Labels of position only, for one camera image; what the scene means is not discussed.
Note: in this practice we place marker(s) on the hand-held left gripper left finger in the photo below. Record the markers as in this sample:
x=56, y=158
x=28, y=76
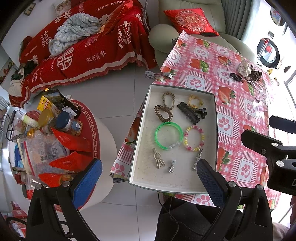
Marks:
x=89, y=180

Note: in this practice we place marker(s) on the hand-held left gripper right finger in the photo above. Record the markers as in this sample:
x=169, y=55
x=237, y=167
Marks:
x=212, y=183

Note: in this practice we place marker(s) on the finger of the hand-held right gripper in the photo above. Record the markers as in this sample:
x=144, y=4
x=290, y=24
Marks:
x=282, y=124
x=259, y=140

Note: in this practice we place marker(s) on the silver star hair clip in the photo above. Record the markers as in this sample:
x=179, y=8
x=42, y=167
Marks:
x=195, y=165

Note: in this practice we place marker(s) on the silver charm earring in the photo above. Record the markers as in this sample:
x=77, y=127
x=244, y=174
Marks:
x=171, y=170

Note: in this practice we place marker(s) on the white shallow tray box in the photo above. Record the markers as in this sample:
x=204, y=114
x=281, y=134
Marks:
x=148, y=166

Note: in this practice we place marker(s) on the beige rabbit hair clip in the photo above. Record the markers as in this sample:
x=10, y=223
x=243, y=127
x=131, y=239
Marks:
x=156, y=156

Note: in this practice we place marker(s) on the green bangle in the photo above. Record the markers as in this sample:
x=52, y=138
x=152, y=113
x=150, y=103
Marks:
x=168, y=124

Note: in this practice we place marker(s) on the black rhinestone hair clip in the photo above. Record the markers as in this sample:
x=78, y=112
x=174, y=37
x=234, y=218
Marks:
x=188, y=113

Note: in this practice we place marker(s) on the strawberry paw print tablecloth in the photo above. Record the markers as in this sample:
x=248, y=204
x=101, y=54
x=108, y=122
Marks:
x=233, y=148

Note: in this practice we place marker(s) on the red envelope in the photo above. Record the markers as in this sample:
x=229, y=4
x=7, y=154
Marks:
x=71, y=139
x=53, y=179
x=69, y=161

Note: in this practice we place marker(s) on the white round side table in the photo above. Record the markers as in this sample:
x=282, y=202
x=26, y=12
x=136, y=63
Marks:
x=104, y=143

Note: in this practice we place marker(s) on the clear plastic bag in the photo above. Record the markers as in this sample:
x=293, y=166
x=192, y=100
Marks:
x=41, y=153

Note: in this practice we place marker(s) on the leopard print scrunchie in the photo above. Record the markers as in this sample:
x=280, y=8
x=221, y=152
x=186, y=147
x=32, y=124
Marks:
x=255, y=75

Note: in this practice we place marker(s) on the blue lid jar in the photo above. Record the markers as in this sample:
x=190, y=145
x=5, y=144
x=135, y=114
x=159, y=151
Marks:
x=66, y=121

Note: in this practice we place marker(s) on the white scrunchie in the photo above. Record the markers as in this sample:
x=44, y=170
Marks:
x=245, y=68

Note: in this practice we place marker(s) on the washing machine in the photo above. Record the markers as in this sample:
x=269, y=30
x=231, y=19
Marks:
x=269, y=52

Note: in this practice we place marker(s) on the yellow lid jar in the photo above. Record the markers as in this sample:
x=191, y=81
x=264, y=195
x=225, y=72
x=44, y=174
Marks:
x=46, y=117

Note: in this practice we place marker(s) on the white bottle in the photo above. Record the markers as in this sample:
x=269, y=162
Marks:
x=29, y=120

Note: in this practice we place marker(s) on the yellow black snack bag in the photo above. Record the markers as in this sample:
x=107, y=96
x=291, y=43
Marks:
x=55, y=99

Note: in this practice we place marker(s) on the grey curtain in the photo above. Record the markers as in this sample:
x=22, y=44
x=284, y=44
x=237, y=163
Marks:
x=233, y=16

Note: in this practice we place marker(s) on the pile of clothes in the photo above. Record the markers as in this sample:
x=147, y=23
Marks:
x=17, y=85

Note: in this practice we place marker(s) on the metal tablecloth clamp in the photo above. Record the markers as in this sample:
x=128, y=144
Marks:
x=150, y=74

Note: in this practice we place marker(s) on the red embroidered cushion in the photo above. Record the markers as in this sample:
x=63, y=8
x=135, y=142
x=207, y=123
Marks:
x=192, y=22

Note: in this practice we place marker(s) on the grey-green armchair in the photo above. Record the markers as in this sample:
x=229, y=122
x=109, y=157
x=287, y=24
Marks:
x=161, y=37

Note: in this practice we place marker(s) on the grey-blue blanket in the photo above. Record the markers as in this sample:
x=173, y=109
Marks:
x=74, y=30

